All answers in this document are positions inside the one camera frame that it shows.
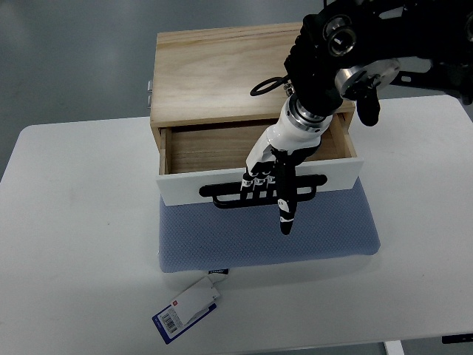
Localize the black object at table edge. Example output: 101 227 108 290
441 334 473 344

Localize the wooden drawer cabinet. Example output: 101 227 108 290
149 21 357 175

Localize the blue mesh cushion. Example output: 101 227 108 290
158 180 381 273

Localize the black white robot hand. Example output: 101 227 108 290
240 94 332 235

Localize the white blue paper tag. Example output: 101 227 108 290
152 277 220 345

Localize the metal latch on cabinet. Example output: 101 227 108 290
147 80 154 109

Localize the white top drawer black handle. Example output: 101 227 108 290
152 114 363 206

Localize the white table leg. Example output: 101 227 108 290
384 340 405 355

